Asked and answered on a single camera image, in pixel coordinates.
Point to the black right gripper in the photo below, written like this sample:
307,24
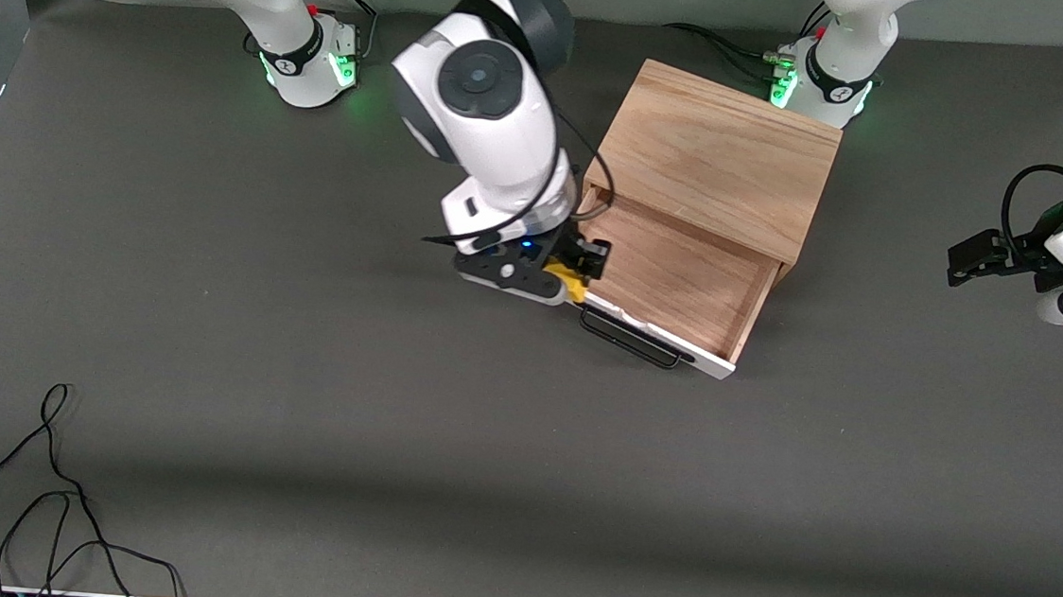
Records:
570,248

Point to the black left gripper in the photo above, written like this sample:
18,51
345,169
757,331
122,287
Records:
1021,250

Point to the yellow cube block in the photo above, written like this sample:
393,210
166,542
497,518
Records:
573,288

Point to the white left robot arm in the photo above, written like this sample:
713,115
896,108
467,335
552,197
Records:
846,39

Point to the wooden drawer cabinet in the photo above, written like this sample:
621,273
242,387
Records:
723,152

